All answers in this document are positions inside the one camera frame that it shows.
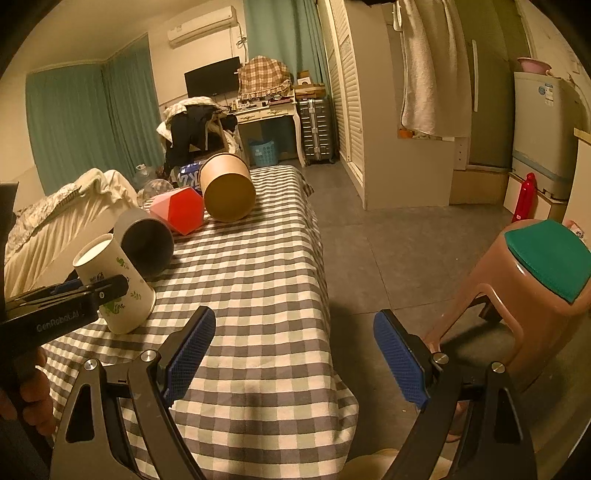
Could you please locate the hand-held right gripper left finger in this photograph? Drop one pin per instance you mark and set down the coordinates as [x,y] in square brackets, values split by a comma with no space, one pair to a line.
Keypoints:
[191,355]

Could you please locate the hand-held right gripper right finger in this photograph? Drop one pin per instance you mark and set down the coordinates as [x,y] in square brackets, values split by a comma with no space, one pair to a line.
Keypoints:
[401,360]

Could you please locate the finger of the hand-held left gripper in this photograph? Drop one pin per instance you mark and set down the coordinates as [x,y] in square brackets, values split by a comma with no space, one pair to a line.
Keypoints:
[60,288]
[111,287]

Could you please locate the white paper cup green print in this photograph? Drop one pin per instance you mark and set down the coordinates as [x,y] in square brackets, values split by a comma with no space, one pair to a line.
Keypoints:
[137,307]

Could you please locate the grey cup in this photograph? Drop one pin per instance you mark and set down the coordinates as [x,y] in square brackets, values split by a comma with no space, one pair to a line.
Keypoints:
[147,244]

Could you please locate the person's left hand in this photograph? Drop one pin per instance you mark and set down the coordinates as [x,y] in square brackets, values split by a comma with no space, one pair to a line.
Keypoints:
[36,397]

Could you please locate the cream bed quilt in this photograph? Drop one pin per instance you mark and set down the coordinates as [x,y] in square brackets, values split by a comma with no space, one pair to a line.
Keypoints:
[55,221]

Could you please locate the grey checkered tablecloth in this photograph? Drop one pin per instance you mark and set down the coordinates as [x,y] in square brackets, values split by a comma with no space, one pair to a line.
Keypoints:
[258,300]

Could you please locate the red polyhedron box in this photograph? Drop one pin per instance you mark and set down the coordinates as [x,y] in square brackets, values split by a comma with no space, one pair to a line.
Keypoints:
[182,212]

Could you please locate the clear round jar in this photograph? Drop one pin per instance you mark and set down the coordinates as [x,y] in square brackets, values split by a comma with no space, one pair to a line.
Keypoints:
[157,190]

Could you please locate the clear plastic jug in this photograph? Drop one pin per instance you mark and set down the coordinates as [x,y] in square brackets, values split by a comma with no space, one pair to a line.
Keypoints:
[145,174]

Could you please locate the brown plastic stool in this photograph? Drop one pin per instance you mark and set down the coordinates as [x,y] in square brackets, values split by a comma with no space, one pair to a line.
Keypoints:
[517,314]

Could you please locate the blue printed box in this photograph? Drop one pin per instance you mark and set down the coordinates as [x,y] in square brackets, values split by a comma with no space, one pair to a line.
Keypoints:
[189,174]

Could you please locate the brown cardboard cylinder container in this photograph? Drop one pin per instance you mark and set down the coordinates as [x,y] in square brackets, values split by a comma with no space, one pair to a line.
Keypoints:
[228,194]

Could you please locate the teal window curtain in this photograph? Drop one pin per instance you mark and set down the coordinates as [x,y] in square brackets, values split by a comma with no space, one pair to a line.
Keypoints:
[281,32]
[83,120]

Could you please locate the pile of dark clothes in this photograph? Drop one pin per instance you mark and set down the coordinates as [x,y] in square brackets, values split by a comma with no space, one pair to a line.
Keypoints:
[189,129]

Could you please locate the green seat cushion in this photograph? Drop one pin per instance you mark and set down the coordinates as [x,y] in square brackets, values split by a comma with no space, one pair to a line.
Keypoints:
[549,258]

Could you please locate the cream cloth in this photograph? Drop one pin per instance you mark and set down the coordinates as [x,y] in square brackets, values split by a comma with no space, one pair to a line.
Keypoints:
[178,108]

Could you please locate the red bottle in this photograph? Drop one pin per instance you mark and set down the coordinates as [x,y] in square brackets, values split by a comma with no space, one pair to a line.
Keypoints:
[525,198]

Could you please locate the blue plastic basket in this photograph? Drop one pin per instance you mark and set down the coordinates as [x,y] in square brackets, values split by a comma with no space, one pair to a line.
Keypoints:
[264,153]

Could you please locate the black television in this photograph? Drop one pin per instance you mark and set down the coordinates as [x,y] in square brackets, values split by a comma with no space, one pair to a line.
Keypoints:
[212,77]

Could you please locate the white desk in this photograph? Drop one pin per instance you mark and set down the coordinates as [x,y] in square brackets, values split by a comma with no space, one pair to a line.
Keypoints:
[268,113]

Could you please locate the grey suitcase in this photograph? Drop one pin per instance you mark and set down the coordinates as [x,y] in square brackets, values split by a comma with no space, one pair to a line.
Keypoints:
[316,131]

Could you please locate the plaid cloth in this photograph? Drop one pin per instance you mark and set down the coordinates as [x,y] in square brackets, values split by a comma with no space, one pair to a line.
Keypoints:
[263,74]

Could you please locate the white louvre wardrobe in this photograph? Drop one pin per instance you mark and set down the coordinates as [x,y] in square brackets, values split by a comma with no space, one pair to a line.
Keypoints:
[374,92]

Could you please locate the small white fridge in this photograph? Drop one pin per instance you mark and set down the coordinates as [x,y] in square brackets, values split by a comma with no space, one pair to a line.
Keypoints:
[545,129]

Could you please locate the white air conditioner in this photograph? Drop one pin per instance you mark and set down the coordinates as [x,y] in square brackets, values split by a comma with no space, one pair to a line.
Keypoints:
[201,25]

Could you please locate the cardboard boxes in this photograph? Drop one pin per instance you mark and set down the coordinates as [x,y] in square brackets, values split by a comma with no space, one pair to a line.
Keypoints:
[310,85]

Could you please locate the white hanging towel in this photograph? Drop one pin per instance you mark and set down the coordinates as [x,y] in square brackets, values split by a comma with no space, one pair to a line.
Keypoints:
[429,69]

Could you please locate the pink plastic basin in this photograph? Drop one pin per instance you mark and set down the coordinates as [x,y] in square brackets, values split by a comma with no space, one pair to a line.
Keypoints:
[533,66]

